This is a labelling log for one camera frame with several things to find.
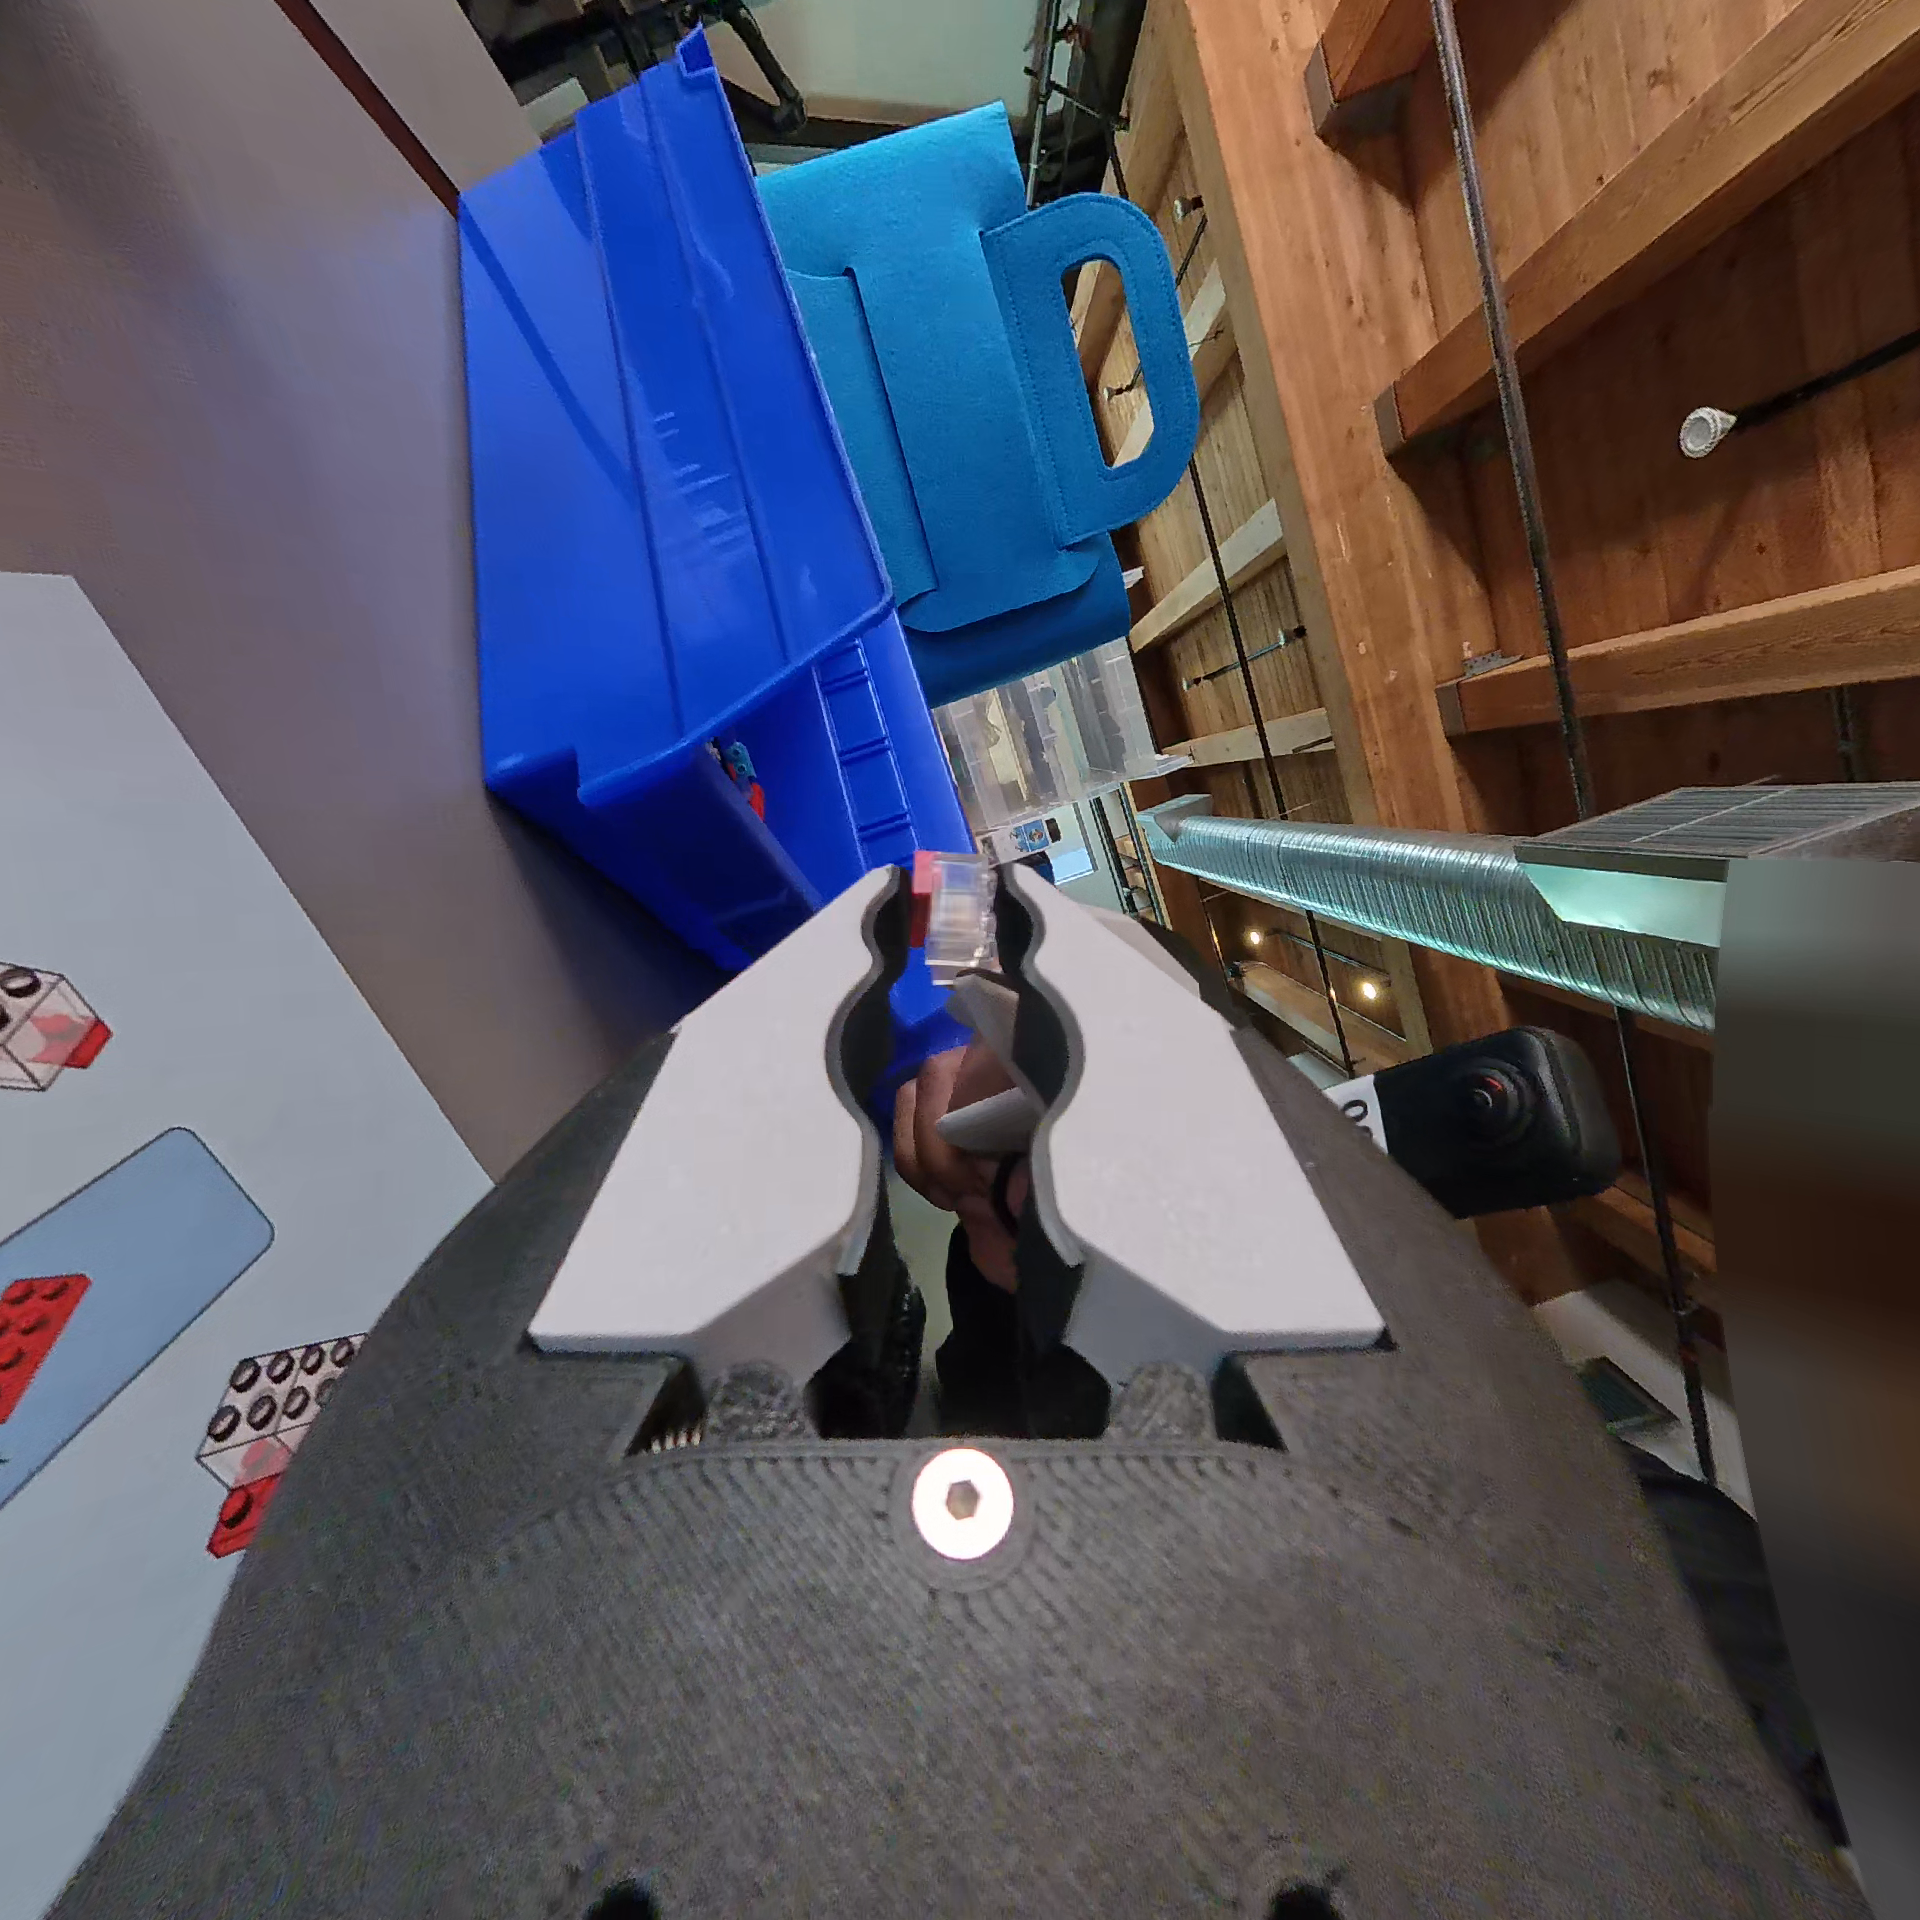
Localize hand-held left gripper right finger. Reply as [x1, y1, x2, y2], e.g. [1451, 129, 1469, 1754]
[989, 867, 1390, 1395]

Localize silver ventilation duct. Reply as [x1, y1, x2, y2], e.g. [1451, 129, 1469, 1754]
[1133, 781, 1920, 1037]

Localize toy brick instruction booklet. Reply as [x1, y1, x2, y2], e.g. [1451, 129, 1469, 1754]
[0, 572, 497, 1920]

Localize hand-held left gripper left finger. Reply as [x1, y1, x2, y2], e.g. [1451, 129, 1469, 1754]
[523, 867, 920, 1379]

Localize clear plastic storage drawers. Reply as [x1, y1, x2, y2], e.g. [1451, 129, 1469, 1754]
[930, 645, 1193, 843]

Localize person's right hand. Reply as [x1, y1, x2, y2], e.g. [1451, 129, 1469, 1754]
[896, 1032, 1035, 1281]

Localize blue plastic bin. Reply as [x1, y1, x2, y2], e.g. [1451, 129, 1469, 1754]
[454, 23, 901, 962]
[720, 623, 982, 1037]

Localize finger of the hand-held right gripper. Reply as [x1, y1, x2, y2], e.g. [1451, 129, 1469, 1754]
[949, 968, 1040, 1093]
[937, 1088, 1042, 1165]

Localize blue felt bag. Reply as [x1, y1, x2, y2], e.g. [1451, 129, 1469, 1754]
[755, 101, 1202, 709]

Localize clear toy brick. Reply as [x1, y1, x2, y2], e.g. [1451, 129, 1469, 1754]
[925, 851, 1004, 990]

